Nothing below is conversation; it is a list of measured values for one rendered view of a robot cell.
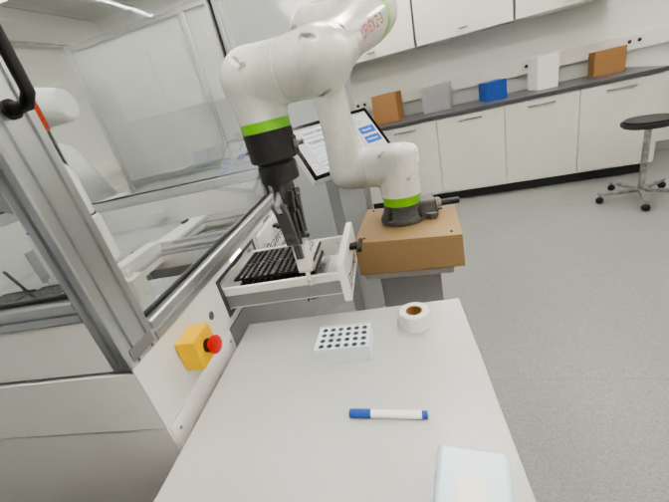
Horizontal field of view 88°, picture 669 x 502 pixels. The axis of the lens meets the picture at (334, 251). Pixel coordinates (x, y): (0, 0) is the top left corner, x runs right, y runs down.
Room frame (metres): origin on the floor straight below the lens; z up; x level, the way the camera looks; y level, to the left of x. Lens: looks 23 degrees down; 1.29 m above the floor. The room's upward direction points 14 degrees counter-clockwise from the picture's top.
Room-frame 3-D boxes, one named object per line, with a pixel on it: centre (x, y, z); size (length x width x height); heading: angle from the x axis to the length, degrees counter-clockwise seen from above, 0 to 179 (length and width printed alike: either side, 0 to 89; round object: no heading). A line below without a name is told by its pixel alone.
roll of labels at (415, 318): (0.68, -0.15, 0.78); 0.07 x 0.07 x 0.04
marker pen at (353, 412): (0.44, -0.02, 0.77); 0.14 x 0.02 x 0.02; 72
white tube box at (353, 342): (0.65, 0.03, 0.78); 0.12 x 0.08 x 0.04; 76
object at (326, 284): (0.94, 0.17, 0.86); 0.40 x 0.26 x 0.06; 78
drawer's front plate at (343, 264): (0.89, -0.03, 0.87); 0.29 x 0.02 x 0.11; 168
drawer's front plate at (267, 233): (1.27, 0.21, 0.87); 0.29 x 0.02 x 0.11; 168
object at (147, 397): (1.10, 0.74, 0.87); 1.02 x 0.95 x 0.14; 168
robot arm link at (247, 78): (0.69, 0.06, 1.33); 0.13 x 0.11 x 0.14; 64
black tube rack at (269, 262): (0.94, 0.16, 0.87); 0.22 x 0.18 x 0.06; 78
